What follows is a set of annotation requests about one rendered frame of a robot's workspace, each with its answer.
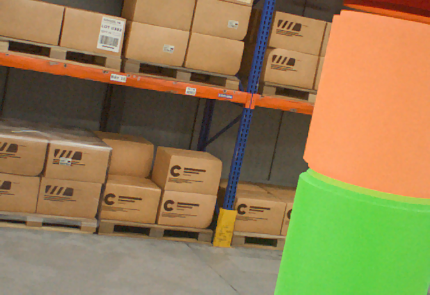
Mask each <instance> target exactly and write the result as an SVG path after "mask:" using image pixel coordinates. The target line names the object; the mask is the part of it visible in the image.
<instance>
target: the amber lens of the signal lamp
mask: <svg viewBox="0 0 430 295"><path fill-rule="evenodd" d="M303 159H304V160H305V161H306V162H308V166H309V168H310V169H312V170H314V171H316V172H318V173H321V174H323V175H325V176H328V177H329V178H332V179H335V180H339V181H342V182H345V183H348V184H353V185H356V186H360V187H366V188H369V189H372V190H375V191H380V192H384V193H391V194H395V195H401V196H410V197H416V198H430V25H428V24H421V22H415V21H410V20H404V19H396V18H393V17H385V16H381V15H373V14H369V13H360V12H350V11H341V14H340V15H334V16H333V22H332V26H331V31H330V37H329V41H328V46H327V51H326V54H325V57H324V63H323V66H322V72H321V78H320V82H319V88H318V92H317V97H316V102H315V107H314V110H313V113H312V119H311V122H310V128H309V132H308V138H307V144H306V147H305V154H304V157H303Z"/></svg>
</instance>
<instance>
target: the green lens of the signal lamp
mask: <svg viewBox="0 0 430 295"><path fill-rule="evenodd" d="M429 282H430V198H416V197H410V196H401V195H395V194H391V193H384V192H380V191H375V190H372V189H369V188H366V187H360V186H356V185H353V184H348V183H345V182H342V181H339V180H335V179H332V178H329V177H328V176H325V175H323V174H321V173H318V172H316V171H314V170H312V169H310V168H309V169H308V170H307V172H303V173H302V174H300V175H299V179H298V185H297V188H296V194H295V198H294V204H293V208H292V213H291V220H290V223H289V229H288V232H287V235H286V239H285V245H284V249H283V255H282V260H281V264H280V270H279V274H278V279H277V283H276V289H275V292H274V295H427V292H428V287H429Z"/></svg>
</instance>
